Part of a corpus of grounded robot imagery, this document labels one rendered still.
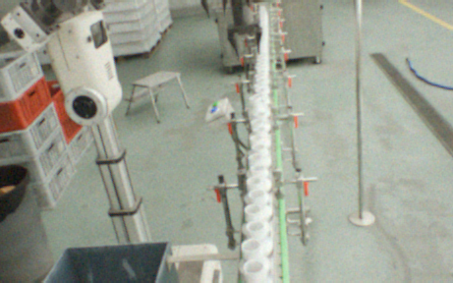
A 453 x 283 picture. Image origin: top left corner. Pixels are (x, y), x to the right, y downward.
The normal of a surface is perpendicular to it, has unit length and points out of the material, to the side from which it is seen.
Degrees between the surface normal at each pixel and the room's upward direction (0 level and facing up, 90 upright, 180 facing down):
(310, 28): 90
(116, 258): 90
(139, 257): 90
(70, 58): 90
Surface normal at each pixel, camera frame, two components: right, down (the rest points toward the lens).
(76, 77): -0.05, 0.59
